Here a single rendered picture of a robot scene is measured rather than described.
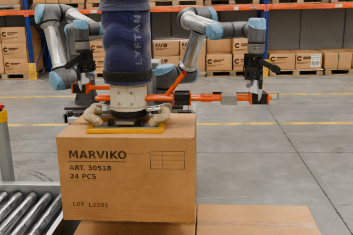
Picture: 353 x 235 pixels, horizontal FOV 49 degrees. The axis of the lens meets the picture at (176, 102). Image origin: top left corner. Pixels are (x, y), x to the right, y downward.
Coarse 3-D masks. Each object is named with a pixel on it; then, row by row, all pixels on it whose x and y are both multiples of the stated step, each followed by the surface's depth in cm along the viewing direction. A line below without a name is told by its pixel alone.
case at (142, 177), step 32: (192, 128) 176; (64, 160) 170; (96, 160) 169; (128, 160) 168; (160, 160) 167; (192, 160) 166; (64, 192) 173; (96, 192) 172; (128, 192) 171; (160, 192) 170; (192, 192) 169
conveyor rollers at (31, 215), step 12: (0, 204) 225; (12, 204) 222; (24, 204) 219; (36, 204) 219; (60, 204) 222; (0, 216) 209; (12, 216) 206; (36, 216) 211; (48, 216) 207; (0, 228) 195; (24, 228) 198; (36, 228) 195
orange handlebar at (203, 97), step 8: (96, 88) 207; (104, 88) 207; (96, 96) 181; (104, 96) 183; (192, 96) 178; (200, 96) 178; (208, 96) 176; (216, 96) 177; (240, 96) 176; (248, 96) 176
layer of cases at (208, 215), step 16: (208, 208) 211; (224, 208) 210; (240, 208) 210; (256, 208) 210; (272, 208) 209; (288, 208) 209; (304, 208) 208; (80, 224) 198; (96, 224) 198; (112, 224) 198; (128, 224) 197; (144, 224) 197; (160, 224) 197; (176, 224) 196; (192, 224) 196; (208, 224) 196; (224, 224) 195; (240, 224) 195; (256, 224) 195; (272, 224) 194; (288, 224) 194; (304, 224) 194
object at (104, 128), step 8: (112, 120) 174; (88, 128) 172; (96, 128) 172; (104, 128) 172; (112, 128) 172; (120, 128) 171; (128, 128) 171; (136, 128) 171; (144, 128) 171; (152, 128) 171; (160, 128) 171
